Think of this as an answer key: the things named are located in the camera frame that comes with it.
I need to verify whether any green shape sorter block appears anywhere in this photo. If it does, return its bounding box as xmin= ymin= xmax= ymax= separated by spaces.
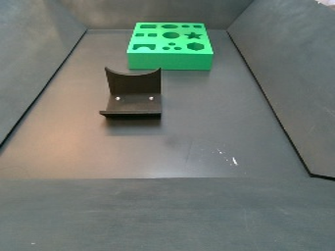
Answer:
xmin=127 ymin=22 xmax=214 ymax=71

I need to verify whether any black curved holder stand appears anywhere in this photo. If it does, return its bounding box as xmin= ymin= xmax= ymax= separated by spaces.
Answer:
xmin=101 ymin=68 xmax=163 ymax=118

